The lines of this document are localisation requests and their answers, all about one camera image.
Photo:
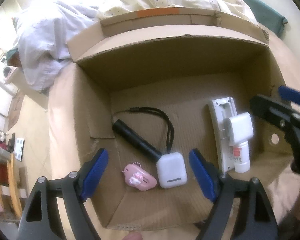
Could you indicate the white power adapter plug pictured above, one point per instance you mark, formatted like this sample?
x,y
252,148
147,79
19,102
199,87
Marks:
x,y
238,128

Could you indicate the brown cardboard box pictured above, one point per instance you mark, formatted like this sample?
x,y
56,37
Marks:
x,y
176,60

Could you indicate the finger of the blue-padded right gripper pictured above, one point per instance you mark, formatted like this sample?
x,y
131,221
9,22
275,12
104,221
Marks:
x,y
289,94

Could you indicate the white bathroom scale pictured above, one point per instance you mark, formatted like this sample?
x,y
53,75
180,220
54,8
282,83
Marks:
x,y
18,148

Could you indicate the white earbuds charging case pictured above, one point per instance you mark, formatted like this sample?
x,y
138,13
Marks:
x,y
171,170

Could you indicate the pink cartoon keychain case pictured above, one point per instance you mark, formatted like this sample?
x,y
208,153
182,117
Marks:
x,y
135,176

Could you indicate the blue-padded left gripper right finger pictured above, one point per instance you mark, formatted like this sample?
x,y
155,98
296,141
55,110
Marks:
x,y
255,218

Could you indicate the white pill bottle red label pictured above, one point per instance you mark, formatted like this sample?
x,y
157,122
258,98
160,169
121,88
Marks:
x,y
241,157

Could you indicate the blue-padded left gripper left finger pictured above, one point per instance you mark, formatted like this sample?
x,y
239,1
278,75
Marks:
x,y
41,218

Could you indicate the green pillow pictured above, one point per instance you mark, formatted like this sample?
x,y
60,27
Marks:
x,y
267,16

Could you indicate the black flashlight with strap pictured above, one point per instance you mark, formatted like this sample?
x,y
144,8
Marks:
x,y
130,136

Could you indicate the light blue blanket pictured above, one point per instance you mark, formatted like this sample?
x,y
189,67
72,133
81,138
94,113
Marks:
x,y
43,32

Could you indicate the wooden chair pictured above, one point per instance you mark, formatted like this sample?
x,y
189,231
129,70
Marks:
x,y
8,178

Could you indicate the white washing machine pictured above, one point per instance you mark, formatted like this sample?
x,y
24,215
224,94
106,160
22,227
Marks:
x,y
11,87

